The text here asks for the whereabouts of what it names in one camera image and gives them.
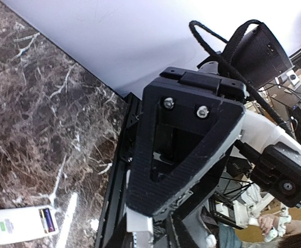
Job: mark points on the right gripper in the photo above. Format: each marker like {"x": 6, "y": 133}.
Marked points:
{"x": 185, "y": 128}

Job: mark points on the blue battery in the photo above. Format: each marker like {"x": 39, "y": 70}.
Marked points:
{"x": 49, "y": 220}

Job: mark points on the white remote control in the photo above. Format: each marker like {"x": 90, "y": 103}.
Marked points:
{"x": 23, "y": 224}

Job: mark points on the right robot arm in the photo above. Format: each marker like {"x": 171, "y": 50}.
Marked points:
{"x": 253, "y": 56}

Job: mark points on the black front rail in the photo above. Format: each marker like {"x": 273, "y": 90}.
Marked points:
{"x": 114, "y": 201}

